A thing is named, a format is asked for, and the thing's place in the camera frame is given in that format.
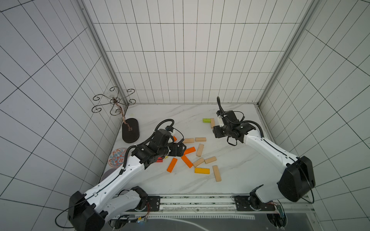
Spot green block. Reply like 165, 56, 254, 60
202, 118, 212, 123

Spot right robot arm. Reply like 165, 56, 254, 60
213, 109, 316, 211

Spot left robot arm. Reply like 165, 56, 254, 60
67, 126, 186, 231

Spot orange block lower middle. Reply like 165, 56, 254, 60
181, 156, 193, 168

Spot orange block lower left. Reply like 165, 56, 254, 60
167, 158, 178, 173

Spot natural wood block vertical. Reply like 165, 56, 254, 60
196, 143, 204, 157

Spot natural wood block small diagonal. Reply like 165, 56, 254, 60
193, 158, 204, 167

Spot yellow block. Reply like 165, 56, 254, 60
194, 167, 210, 174

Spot natural wood block small right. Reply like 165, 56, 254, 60
204, 157, 217, 164

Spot patterned round plate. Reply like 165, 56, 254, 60
108, 148, 127, 168

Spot black wire ornament stand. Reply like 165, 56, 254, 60
91, 86, 140, 144

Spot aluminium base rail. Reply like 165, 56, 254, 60
115, 194, 290, 216

